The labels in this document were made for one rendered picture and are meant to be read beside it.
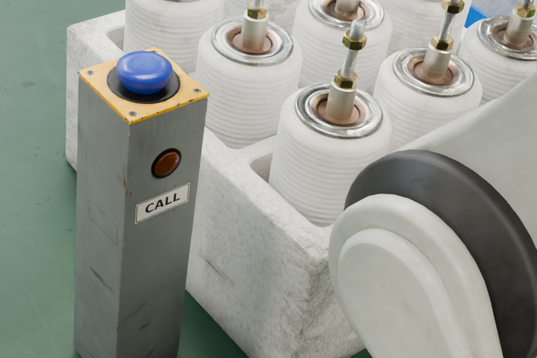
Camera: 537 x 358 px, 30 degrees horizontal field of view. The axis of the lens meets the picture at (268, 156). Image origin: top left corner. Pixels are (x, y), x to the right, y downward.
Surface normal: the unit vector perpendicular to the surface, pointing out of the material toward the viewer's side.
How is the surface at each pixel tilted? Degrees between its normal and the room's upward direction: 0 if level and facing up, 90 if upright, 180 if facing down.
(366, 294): 90
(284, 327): 90
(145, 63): 0
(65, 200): 0
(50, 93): 0
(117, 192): 90
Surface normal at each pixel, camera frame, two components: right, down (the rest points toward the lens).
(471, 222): -0.31, -0.18
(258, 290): -0.77, 0.33
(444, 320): -0.13, 0.13
